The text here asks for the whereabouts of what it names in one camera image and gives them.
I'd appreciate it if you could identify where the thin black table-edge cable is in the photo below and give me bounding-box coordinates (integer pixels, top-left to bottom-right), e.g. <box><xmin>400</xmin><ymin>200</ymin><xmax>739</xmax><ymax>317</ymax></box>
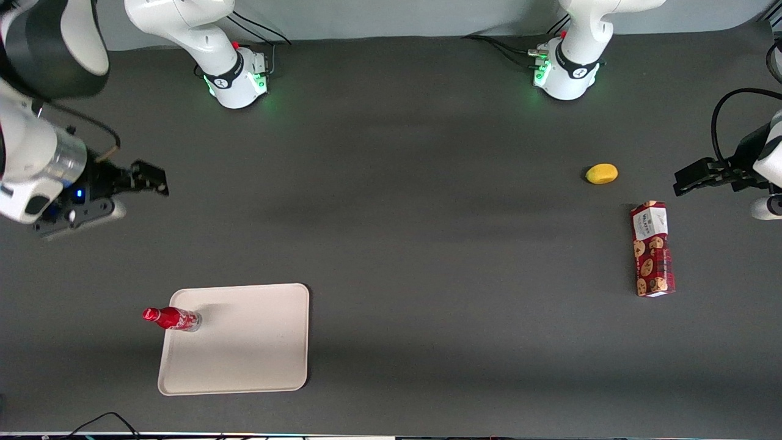
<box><xmin>64</xmin><ymin>412</ymin><xmax>142</xmax><ymax>440</ymax></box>

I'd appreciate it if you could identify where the beige plastic tray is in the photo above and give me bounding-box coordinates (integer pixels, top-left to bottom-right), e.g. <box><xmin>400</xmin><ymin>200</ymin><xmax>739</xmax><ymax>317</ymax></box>
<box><xmin>157</xmin><ymin>283</ymin><xmax>310</xmax><ymax>397</ymax></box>

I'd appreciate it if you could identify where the black base cable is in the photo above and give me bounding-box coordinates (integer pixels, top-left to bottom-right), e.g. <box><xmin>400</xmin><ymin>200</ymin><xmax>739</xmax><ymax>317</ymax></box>
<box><xmin>462</xmin><ymin>13</ymin><xmax>572</xmax><ymax>69</ymax></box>
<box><xmin>223</xmin><ymin>9</ymin><xmax>294</xmax><ymax>77</ymax></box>

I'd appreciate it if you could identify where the red tartan cookie box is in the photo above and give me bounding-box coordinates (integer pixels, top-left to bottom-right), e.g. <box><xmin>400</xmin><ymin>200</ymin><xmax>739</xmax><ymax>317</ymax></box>
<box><xmin>630</xmin><ymin>200</ymin><xmax>677</xmax><ymax>298</ymax></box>

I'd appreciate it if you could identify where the black right base cable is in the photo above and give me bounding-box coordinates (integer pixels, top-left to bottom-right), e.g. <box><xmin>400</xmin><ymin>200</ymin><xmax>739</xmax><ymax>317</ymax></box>
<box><xmin>223</xmin><ymin>9</ymin><xmax>294</xmax><ymax>77</ymax></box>

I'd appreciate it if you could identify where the red coke bottle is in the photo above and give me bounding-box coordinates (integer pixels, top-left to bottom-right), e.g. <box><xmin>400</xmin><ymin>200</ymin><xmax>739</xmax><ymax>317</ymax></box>
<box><xmin>142</xmin><ymin>306</ymin><xmax>203</xmax><ymax>333</ymax></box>

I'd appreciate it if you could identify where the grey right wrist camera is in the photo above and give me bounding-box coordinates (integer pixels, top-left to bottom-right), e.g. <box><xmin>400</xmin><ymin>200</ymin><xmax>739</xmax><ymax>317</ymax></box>
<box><xmin>37</xmin><ymin>199</ymin><xmax>128</xmax><ymax>241</ymax></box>

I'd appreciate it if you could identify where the yellow lemon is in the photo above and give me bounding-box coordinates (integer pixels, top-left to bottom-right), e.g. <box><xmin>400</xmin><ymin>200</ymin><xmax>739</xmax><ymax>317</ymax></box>
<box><xmin>585</xmin><ymin>163</ymin><xmax>619</xmax><ymax>185</ymax></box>

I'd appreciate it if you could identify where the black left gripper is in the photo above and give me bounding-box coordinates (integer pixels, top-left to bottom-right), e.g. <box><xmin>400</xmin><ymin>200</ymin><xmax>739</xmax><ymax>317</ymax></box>
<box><xmin>674</xmin><ymin>122</ymin><xmax>772</xmax><ymax>197</ymax></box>

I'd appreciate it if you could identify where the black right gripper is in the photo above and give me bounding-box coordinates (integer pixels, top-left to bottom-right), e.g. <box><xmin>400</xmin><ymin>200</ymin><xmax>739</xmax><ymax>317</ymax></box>
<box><xmin>32</xmin><ymin>152</ymin><xmax>170</xmax><ymax>239</ymax></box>

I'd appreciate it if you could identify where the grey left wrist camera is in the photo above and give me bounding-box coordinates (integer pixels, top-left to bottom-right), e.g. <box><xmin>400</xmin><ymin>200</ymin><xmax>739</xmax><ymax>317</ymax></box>
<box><xmin>751</xmin><ymin>194</ymin><xmax>782</xmax><ymax>221</ymax></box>

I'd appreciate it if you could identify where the black left base cable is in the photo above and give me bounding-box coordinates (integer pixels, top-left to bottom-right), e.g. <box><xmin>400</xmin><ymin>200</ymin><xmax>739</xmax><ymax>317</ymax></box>
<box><xmin>462</xmin><ymin>13</ymin><xmax>572</xmax><ymax>69</ymax></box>

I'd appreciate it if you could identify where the black looped wrist cable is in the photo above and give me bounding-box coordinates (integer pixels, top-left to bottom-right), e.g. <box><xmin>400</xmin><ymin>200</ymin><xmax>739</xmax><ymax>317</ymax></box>
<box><xmin>711</xmin><ymin>88</ymin><xmax>782</xmax><ymax>169</ymax></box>

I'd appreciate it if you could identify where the black right arm wrist cable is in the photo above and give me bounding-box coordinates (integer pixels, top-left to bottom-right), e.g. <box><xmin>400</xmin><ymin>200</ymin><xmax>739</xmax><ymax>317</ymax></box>
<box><xmin>37</xmin><ymin>100</ymin><xmax>122</xmax><ymax>163</ymax></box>

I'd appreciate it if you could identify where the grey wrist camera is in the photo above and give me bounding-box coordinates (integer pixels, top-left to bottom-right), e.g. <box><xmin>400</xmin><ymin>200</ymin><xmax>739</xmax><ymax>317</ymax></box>
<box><xmin>37</xmin><ymin>199</ymin><xmax>128</xmax><ymax>241</ymax></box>
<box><xmin>751</xmin><ymin>194</ymin><xmax>782</xmax><ymax>221</ymax></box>

